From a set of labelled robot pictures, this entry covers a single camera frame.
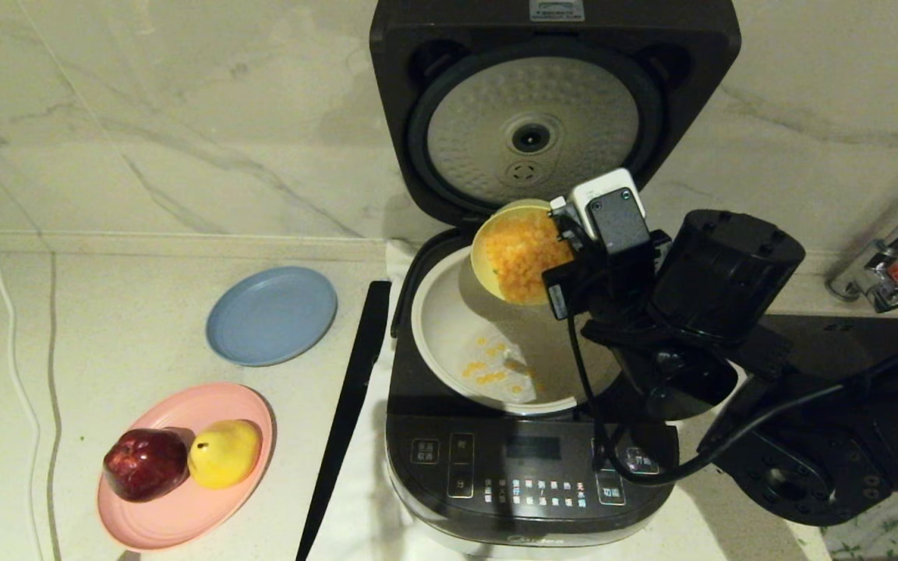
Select black rice cooker base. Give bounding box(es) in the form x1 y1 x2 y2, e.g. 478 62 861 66
385 230 681 558

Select black rice cooker lid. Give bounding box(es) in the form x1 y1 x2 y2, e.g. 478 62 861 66
369 0 742 227

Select white inner pot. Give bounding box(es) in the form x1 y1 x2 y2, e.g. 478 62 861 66
411 245 621 416

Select chrome faucet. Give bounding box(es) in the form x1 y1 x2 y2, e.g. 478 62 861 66
823 175 898 314

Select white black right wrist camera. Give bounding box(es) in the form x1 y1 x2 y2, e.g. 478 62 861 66
570 168 652 254

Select white cable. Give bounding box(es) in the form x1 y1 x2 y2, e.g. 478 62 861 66
0 136 50 561

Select yellow pear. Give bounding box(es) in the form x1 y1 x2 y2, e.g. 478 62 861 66
187 420 263 490

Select yellow corn kernels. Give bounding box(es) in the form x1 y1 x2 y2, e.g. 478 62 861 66
461 212 575 390

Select blue plate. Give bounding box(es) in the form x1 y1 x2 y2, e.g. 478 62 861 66
206 266 338 367

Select pink plate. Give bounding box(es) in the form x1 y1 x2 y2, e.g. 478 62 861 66
96 382 275 551

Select smooth black arm cable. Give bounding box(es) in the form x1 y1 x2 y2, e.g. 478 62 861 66
566 312 898 489

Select yellow bowl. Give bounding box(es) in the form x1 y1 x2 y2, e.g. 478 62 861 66
470 198 575 306

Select red apple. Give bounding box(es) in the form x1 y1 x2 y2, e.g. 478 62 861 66
102 428 189 503

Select long black flat strip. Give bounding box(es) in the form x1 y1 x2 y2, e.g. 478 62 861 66
295 280 394 561

